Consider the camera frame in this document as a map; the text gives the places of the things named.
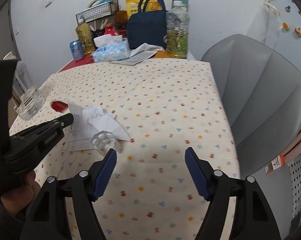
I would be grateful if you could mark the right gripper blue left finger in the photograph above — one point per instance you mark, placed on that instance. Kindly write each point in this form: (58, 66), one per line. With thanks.
(101, 172)

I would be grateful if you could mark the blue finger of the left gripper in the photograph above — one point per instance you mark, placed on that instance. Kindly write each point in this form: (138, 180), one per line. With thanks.
(63, 121)

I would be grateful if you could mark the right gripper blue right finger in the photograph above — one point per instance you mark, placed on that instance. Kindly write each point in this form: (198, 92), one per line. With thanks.
(200, 171)

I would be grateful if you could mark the red snack wrapper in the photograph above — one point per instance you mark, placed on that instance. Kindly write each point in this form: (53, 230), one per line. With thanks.
(59, 106)

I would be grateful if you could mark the white paper napkin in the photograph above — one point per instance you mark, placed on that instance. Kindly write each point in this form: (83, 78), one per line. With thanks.
(89, 122)

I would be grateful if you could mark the small clear plastic bottle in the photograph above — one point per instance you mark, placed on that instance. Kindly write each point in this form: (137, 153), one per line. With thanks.
(103, 140)

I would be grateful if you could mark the person's left hand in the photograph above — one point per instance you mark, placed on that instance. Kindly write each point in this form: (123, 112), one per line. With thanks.
(17, 199)

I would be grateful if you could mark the large clear water jug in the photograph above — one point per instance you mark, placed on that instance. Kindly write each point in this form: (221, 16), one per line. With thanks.
(26, 99)

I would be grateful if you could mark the floral cream tablecloth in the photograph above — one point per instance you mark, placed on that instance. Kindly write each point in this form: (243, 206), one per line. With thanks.
(166, 106)

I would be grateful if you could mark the orange white cardboard box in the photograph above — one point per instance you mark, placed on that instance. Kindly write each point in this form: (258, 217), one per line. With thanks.
(278, 162)

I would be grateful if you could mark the blue soda can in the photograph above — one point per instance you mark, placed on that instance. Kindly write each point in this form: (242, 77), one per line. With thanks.
(77, 50)

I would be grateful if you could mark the blue tissue pack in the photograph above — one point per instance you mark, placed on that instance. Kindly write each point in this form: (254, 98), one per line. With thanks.
(110, 48)

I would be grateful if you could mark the small tea bottle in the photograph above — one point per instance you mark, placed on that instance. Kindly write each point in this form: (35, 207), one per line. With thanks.
(84, 35)

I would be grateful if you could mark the grey upholstered chair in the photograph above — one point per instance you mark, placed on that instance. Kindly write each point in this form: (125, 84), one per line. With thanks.
(261, 94)

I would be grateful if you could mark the navy lunch bag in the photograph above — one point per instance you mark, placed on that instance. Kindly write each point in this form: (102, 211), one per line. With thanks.
(147, 26)

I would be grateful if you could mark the yellow snack bag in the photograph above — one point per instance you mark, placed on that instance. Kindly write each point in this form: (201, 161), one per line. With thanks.
(132, 6)

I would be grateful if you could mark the large tea bottle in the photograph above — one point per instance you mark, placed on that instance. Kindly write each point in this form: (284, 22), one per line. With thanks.
(177, 20)

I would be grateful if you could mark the white refrigerator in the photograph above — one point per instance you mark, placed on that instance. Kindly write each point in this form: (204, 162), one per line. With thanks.
(289, 40)

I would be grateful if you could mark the black wire basket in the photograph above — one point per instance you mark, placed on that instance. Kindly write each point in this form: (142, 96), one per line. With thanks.
(96, 12)

